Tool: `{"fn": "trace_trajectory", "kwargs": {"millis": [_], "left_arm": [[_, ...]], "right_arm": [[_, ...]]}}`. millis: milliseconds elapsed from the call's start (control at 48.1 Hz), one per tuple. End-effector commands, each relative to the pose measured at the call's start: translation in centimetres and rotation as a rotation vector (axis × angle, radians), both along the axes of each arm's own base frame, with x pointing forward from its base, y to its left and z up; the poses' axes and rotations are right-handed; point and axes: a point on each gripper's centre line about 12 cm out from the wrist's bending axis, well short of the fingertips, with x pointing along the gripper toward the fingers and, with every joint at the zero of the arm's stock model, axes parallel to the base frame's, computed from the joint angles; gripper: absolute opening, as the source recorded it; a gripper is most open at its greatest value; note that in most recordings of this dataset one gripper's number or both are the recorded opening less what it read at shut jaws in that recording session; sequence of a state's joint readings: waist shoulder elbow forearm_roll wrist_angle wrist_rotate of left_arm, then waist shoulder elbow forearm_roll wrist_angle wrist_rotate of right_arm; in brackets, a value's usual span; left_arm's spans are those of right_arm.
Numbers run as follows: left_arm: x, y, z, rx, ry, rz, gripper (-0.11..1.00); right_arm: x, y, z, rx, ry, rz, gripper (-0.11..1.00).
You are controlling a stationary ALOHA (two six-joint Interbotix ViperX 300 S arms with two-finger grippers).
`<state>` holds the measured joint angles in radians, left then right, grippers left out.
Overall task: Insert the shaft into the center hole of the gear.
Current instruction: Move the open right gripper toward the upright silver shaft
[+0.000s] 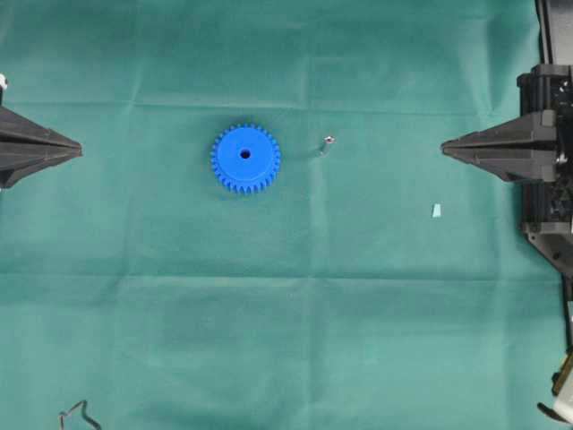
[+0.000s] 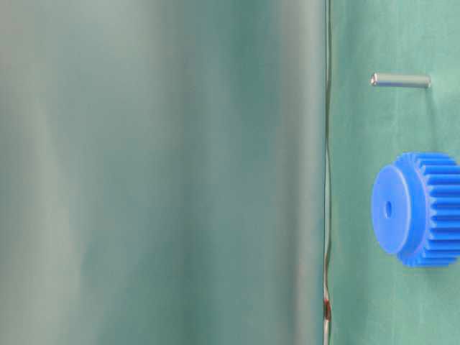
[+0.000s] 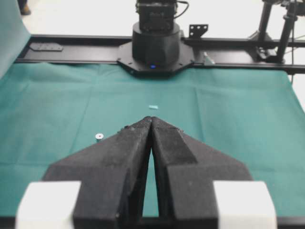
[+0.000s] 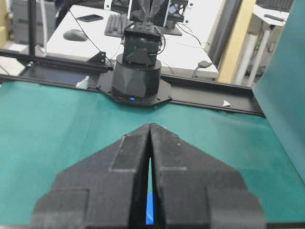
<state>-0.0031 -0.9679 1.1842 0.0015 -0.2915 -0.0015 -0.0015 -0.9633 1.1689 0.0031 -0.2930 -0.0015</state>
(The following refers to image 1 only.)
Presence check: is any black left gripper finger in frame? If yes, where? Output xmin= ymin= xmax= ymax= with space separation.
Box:
xmin=1 ymin=107 xmax=81 ymax=151
xmin=1 ymin=147 xmax=82 ymax=189

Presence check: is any green cloth mat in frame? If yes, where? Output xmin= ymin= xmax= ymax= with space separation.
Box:
xmin=1 ymin=1 xmax=566 ymax=429

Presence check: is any bent metal wire clip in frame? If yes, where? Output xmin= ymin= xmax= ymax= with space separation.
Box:
xmin=58 ymin=400 xmax=102 ymax=430

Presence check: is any white yellow device at corner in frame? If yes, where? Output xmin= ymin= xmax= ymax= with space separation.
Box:
xmin=537 ymin=348 xmax=572 ymax=426

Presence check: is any white part at left edge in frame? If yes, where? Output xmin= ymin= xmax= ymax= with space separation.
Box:
xmin=0 ymin=73 xmax=8 ymax=91

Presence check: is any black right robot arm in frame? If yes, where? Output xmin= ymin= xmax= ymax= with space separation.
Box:
xmin=440 ymin=1 xmax=572 ymax=235

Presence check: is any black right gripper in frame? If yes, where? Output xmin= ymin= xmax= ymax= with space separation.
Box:
xmin=441 ymin=64 xmax=572 ymax=223

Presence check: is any small pale tape piece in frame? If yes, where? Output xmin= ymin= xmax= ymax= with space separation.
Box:
xmin=432 ymin=203 xmax=441 ymax=219

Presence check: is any blue plastic gear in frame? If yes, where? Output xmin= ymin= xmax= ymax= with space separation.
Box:
xmin=210 ymin=124 xmax=281 ymax=194

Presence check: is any small steel shaft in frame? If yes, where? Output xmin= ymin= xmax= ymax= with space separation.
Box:
xmin=319 ymin=135 xmax=336 ymax=156

